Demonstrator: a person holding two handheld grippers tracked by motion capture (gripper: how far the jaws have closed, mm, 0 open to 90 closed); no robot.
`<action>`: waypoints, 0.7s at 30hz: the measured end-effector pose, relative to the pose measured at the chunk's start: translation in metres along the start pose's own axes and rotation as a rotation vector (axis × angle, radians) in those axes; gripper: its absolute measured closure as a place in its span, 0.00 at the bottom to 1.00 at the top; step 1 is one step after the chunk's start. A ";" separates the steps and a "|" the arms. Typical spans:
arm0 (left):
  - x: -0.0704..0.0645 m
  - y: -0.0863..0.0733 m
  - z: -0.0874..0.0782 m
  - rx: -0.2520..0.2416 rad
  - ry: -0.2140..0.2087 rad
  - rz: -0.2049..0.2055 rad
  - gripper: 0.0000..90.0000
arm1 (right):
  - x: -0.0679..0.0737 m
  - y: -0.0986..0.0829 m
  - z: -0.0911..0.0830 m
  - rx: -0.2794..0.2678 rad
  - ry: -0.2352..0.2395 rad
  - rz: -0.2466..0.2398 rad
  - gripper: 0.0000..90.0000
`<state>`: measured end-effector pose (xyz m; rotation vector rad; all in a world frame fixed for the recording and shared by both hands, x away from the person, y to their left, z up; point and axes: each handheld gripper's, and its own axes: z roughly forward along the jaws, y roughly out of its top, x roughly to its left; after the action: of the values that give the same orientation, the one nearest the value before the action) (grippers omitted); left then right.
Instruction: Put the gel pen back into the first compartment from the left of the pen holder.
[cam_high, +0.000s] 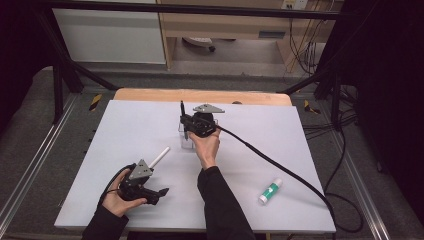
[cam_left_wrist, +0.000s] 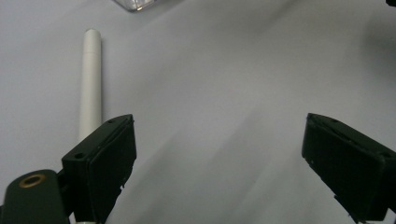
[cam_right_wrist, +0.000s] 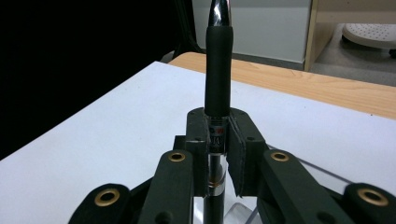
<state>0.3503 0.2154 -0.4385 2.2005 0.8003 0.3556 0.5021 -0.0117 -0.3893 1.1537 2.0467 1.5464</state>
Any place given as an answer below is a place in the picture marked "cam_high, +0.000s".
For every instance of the black pen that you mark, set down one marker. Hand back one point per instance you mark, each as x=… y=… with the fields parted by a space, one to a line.
x=182 y=108

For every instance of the wall power outlet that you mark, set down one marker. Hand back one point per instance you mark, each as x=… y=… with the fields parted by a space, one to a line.
x=295 y=4

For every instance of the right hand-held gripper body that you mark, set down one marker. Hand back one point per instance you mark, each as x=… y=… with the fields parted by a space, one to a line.
x=203 y=125

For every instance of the office chair base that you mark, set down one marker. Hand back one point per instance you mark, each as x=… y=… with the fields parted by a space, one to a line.
x=200 y=41

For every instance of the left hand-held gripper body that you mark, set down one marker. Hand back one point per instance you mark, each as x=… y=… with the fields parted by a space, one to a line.
x=140 y=171

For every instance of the aluminium floor rail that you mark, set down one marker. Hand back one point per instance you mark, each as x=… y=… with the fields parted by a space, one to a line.
x=33 y=166
x=363 y=190

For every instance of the yellow and black tape marker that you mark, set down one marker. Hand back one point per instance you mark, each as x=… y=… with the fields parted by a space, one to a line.
x=95 y=102
x=311 y=107

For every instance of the black curtain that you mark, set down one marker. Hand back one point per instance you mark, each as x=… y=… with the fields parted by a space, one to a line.
x=20 y=50
x=390 y=83

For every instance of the white cabinet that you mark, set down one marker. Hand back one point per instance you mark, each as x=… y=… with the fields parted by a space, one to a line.
x=106 y=36

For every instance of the wooden desk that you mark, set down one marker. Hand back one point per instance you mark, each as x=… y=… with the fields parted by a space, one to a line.
x=226 y=25

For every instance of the wooden table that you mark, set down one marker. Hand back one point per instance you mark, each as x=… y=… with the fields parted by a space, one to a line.
x=166 y=95

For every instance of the white pen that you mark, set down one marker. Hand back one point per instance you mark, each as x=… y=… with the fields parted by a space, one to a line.
x=160 y=156

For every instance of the black metal frame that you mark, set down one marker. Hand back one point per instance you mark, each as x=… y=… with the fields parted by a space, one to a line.
x=200 y=11

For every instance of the person's left hand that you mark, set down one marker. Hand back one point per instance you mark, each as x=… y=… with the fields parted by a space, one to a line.
x=116 y=203

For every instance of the green and white glue stick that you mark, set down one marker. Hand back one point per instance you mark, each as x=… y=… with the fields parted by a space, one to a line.
x=270 y=191

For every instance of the person's right hand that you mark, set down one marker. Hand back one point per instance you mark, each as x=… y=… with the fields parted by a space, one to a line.
x=206 y=148

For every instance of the white table board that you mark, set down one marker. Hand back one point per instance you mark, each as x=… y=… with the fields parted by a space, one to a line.
x=266 y=140

